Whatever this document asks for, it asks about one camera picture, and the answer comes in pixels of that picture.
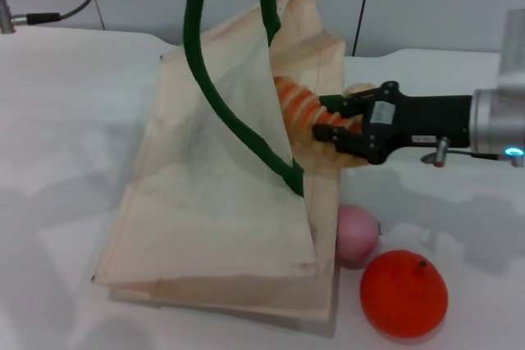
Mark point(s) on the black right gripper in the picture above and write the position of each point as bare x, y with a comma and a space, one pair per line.
414, 122

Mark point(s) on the orange striped long bread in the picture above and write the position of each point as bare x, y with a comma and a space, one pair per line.
299, 102

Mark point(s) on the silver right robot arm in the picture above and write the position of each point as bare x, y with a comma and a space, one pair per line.
498, 120

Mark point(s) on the beige round toy bun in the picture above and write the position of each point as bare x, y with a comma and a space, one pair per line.
360, 88

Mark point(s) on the thin black rod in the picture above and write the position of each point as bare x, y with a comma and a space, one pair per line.
363, 5

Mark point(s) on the pink toy peach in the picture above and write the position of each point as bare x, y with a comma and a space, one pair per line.
356, 237

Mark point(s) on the orange toy tangerine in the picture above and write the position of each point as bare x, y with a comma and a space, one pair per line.
402, 294

